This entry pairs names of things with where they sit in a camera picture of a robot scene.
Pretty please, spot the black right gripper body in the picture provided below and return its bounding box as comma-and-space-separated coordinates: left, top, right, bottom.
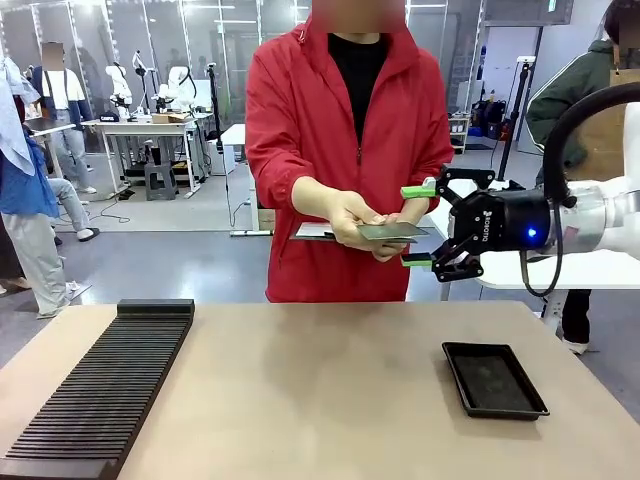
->
447, 187, 554, 252

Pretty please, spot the green PCB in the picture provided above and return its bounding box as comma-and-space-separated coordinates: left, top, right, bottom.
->
356, 222, 434, 243

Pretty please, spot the dark PCB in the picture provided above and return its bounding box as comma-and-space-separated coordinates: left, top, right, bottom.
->
289, 221, 419, 246

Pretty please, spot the red sleeved left forearm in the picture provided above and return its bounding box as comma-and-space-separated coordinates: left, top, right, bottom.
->
392, 149, 456, 224

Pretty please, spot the red sleeved right forearm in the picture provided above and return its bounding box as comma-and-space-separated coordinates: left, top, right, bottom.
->
247, 147, 324, 216

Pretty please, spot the black slotted PCB rack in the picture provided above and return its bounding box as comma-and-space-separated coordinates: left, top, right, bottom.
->
0, 298, 196, 477

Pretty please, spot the person's left hand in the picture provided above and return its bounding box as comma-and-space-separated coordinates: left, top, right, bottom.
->
370, 242, 410, 263

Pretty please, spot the person's right hand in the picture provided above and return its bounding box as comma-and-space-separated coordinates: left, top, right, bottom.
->
292, 176, 401, 247

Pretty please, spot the white shelf unit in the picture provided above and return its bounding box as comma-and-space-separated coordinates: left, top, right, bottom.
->
448, 114, 472, 156

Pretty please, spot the black light stand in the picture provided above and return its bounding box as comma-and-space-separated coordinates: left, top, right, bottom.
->
493, 55, 537, 182

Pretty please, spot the black plastic tray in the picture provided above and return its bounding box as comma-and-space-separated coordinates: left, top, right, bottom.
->
441, 341, 551, 420

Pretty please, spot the white desk with metal legs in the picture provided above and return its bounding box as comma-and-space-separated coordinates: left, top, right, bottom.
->
424, 212, 640, 324

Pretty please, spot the person in green jacket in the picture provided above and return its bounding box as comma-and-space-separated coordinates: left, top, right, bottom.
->
524, 0, 640, 354

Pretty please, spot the person in red jacket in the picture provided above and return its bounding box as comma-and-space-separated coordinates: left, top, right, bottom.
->
244, 0, 456, 304

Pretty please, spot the small white desk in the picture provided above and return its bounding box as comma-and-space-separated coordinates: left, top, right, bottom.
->
219, 123, 274, 237

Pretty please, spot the large white background robot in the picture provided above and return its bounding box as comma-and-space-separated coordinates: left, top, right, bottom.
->
157, 65, 198, 114

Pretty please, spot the grey plastic stool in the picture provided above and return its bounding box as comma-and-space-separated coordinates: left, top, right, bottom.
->
143, 161, 179, 203

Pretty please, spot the white workbench with robots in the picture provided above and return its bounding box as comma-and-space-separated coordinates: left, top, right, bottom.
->
79, 112, 215, 202

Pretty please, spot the small white background robot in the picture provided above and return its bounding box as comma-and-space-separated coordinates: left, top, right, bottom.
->
105, 61, 134, 121

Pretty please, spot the person in white shirt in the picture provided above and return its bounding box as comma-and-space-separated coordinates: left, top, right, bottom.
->
28, 42, 99, 196

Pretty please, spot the person in blue shirt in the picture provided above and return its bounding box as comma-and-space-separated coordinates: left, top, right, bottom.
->
0, 54, 101, 321

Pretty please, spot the thin black cable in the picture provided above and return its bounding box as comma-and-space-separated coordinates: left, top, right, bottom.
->
518, 248, 567, 297

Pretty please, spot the thick black cable hose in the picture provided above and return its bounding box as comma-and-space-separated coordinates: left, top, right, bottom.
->
542, 82, 640, 207

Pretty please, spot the black camera stand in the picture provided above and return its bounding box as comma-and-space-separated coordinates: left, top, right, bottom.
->
205, 61, 225, 152

